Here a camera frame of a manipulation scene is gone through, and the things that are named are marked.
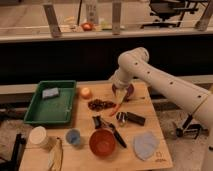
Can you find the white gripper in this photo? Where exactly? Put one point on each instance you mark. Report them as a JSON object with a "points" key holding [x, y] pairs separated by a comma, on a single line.
{"points": [[121, 95]]}

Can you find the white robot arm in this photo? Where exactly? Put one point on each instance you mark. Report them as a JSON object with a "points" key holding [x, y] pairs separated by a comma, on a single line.
{"points": [[193, 99]]}

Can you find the small metal cup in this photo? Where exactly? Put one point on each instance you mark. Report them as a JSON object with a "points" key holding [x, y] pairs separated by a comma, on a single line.
{"points": [[121, 118]]}

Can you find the blue plastic cup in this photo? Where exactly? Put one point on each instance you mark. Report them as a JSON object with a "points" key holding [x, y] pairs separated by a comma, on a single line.
{"points": [[73, 137]]}

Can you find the purple bowl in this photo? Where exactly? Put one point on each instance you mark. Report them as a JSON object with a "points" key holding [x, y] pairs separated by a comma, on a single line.
{"points": [[130, 90]]}

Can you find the red chili pepper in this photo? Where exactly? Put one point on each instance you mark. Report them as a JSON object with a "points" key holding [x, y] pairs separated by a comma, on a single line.
{"points": [[116, 108]]}

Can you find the black rectangular block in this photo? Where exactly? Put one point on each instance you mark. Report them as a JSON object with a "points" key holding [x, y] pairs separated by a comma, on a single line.
{"points": [[136, 118]]}

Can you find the orange round fruit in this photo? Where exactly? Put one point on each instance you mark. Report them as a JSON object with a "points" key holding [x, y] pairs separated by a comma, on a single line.
{"points": [[85, 93]]}

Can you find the orange red bowl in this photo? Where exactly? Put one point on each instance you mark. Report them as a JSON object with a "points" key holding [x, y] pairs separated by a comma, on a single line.
{"points": [[102, 143]]}

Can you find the light blue cloth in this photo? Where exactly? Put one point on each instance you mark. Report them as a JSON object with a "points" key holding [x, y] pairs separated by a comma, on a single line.
{"points": [[145, 145]]}

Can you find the green plastic tray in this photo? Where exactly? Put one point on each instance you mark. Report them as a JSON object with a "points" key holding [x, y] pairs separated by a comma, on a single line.
{"points": [[53, 110]]}

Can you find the blue grey sponge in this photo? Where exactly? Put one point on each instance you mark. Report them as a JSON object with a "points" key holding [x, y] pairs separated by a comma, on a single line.
{"points": [[49, 93]]}

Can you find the red apple in background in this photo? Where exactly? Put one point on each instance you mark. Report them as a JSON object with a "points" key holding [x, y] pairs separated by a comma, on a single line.
{"points": [[87, 26]]}

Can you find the yellowish banana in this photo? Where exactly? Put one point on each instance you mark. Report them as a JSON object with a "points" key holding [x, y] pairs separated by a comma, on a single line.
{"points": [[56, 156]]}

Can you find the black office chair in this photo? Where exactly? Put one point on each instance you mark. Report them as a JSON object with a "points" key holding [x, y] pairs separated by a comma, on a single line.
{"points": [[165, 9]]}

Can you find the black chair left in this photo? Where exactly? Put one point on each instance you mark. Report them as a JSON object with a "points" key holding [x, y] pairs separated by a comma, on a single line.
{"points": [[14, 162]]}

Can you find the black handled tool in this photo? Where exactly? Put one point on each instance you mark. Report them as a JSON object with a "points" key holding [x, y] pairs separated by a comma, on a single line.
{"points": [[101, 123]]}

